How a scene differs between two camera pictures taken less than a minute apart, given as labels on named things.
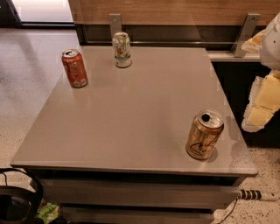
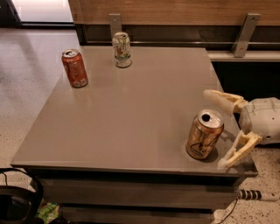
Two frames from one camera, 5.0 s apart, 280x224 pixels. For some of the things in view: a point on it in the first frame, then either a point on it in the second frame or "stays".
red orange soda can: x=74 y=67 stays
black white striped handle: x=255 y=194 stays
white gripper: x=271 y=46 to x=260 y=119
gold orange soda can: x=204 y=133 stays
